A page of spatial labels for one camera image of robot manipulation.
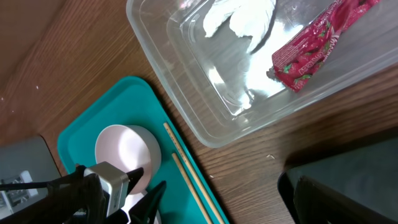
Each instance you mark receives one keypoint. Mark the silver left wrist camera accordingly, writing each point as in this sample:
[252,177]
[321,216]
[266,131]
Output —
[114,182]

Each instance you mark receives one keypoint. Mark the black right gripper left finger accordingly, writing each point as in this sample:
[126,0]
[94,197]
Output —
[59,207]

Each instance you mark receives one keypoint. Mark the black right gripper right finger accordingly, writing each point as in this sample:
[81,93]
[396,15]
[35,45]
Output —
[316,203]

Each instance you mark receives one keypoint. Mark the teal plastic tray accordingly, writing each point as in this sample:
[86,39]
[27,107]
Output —
[131,101]

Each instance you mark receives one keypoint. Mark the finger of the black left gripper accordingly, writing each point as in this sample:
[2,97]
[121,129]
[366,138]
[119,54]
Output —
[135,185]
[144,211]

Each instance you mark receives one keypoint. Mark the white napkin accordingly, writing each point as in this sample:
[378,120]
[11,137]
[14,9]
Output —
[247,18]

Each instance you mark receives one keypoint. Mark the pink small bowl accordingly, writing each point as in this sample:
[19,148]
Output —
[128,148]

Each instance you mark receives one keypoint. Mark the black plastic tray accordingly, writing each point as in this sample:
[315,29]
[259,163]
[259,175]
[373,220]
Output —
[364,171]

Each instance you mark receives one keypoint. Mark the red snack wrapper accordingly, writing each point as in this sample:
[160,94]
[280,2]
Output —
[298,60]

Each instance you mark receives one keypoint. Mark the clear plastic bin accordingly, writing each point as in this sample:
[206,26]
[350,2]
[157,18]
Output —
[222,91]

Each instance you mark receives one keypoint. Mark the wooden chopstick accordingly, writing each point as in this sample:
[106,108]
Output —
[194,174]
[192,189]

